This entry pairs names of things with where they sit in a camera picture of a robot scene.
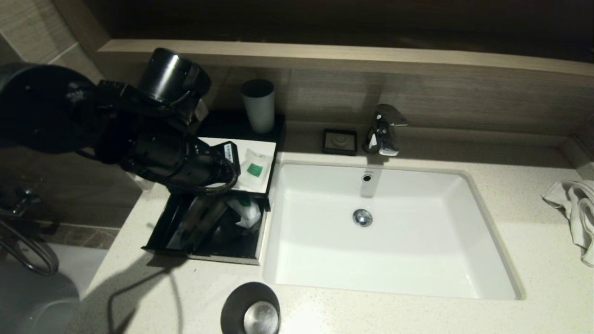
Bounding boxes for small square packet green label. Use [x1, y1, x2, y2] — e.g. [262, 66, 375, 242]
[238, 148, 274, 192]
[233, 197, 263, 229]

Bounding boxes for long white packet green label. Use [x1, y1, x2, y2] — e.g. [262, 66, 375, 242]
[166, 197, 205, 251]
[186, 197, 230, 253]

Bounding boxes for black plastic tray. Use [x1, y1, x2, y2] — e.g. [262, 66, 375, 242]
[142, 191, 269, 266]

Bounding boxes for round black dish metal centre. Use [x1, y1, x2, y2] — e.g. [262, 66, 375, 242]
[221, 280, 282, 334]

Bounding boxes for black amenity tray with drawer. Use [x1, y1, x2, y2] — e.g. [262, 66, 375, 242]
[166, 110, 286, 212]

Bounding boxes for white ribbed mat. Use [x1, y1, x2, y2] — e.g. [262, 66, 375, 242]
[200, 137, 277, 194]

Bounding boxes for grey cup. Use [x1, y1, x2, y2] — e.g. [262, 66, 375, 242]
[240, 80, 275, 134]

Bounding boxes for black soap dish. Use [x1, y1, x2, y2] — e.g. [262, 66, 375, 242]
[322, 129, 358, 156]

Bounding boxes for chrome drain plug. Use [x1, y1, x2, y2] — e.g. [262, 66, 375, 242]
[352, 209, 373, 228]

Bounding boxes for chrome faucet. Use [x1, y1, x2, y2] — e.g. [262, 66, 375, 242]
[362, 105, 408, 157]

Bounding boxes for white sink basin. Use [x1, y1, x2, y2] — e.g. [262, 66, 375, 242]
[263, 160, 525, 300]

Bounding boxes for grey toilet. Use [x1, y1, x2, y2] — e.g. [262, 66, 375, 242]
[0, 271, 82, 334]

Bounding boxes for white towel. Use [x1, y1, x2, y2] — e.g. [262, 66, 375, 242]
[541, 180, 594, 267]

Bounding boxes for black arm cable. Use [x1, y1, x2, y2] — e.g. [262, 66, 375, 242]
[167, 160, 240, 194]

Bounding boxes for wooden wall shelf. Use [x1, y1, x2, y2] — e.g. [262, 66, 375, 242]
[100, 40, 594, 79]

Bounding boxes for dark looped hose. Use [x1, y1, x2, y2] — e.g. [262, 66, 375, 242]
[0, 218, 61, 277]

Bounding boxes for chrome wall fitting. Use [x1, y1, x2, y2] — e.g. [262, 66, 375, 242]
[0, 183, 61, 235]

